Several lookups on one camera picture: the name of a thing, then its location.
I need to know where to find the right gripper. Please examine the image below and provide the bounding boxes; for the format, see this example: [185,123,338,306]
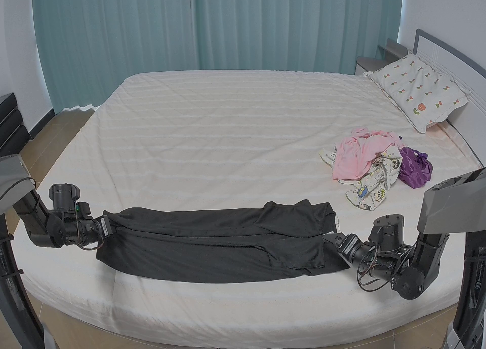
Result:
[322,233,371,265]

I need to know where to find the white printed pillow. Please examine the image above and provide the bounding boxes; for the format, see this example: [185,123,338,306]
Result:
[363,53,471,134]

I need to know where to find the bed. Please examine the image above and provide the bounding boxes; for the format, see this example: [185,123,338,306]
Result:
[7,28,486,341]

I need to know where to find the purple garment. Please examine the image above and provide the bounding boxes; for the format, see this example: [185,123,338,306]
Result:
[396,135,434,189]

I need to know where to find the blue-green curtain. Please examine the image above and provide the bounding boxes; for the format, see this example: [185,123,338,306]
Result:
[33,0,199,115]
[194,0,404,74]

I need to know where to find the dark chest of drawers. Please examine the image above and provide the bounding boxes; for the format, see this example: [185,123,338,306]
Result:
[0,92,32,159]

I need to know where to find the white printed garment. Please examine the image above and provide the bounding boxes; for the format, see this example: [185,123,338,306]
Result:
[319,144,404,211]

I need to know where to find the pink garment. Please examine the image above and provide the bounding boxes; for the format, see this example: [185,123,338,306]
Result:
[333,127,400,183]

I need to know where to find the grey bedside table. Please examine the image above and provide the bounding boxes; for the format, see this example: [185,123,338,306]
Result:
[356,38,410,75]

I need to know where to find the black trousers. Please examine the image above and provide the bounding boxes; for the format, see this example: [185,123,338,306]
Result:
[96,199,352,283]

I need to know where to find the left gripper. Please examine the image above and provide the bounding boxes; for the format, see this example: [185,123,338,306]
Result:
[92,215,115,242]

